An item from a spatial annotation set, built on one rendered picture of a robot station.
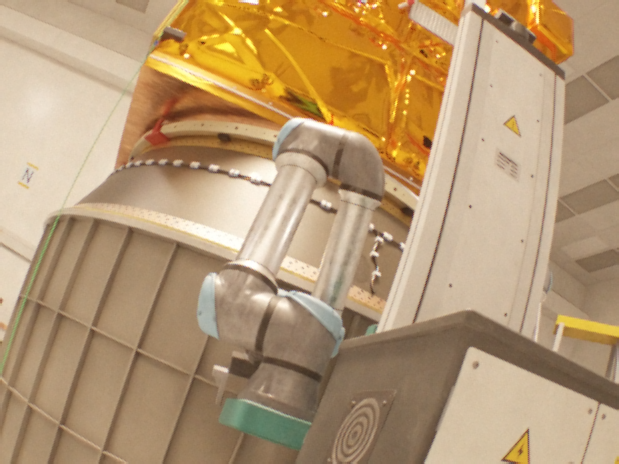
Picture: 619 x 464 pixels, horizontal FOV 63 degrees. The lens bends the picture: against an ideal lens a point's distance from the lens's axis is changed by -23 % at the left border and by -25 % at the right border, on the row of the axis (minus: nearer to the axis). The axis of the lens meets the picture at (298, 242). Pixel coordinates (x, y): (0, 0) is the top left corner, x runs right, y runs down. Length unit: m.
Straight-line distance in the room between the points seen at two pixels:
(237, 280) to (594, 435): 0.76
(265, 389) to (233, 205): 1.03
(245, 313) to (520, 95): 0.80
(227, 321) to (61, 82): 7.43
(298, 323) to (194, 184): 1.10
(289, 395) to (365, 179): 0.50
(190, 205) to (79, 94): 6.37
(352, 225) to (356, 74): 1.26
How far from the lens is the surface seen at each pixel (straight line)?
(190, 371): 1.81
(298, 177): 1.31
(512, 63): 1.48
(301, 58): 2.44
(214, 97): 2.33
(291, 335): 1.12
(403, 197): 2.34
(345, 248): 1.35
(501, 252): 1.22
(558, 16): 3.80
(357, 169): 1.34
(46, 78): 8.47
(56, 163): 7.92
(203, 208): 2.03
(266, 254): 1.22
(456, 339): 0.62
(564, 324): 2.57
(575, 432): 0.74
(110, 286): 1.97
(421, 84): 2.70
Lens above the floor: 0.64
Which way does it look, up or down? 19 degrees up
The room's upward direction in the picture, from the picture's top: 21 degrees clockwise
